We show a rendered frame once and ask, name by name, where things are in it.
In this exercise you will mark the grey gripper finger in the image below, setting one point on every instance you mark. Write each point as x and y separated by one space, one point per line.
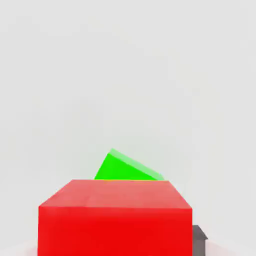
198 243

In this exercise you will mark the small red cube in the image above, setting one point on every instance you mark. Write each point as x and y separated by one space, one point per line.
115 228

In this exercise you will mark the small green cube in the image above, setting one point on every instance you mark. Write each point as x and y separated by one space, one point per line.
120 170

